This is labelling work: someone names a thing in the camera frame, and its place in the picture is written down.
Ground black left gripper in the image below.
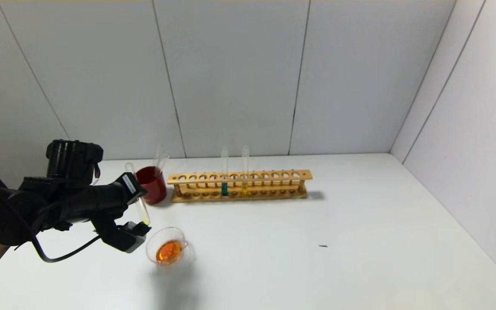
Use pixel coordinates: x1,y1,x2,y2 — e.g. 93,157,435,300
71,172,148,218

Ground test tube with yellow pigment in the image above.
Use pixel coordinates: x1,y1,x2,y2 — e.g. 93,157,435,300
242,146,250,195
125,162,151,226

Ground test tube with red pigment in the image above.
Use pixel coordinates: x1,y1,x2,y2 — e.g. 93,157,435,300
152,146,164,173

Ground test tube with teal pigment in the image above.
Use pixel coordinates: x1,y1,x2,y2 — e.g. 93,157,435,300
221,147,229,196

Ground wooden test tube rack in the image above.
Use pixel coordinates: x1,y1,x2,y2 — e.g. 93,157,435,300
167,170,313,203

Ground dark red plastic cup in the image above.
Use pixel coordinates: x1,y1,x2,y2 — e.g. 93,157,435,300
136,166,167,205

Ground clear glass beaker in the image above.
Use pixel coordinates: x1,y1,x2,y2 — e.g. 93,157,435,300
146,227,197,276

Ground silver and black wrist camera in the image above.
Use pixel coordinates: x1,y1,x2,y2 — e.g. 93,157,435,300
95,219,152,254

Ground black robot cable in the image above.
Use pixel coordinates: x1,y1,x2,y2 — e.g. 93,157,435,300
13,232,102,263

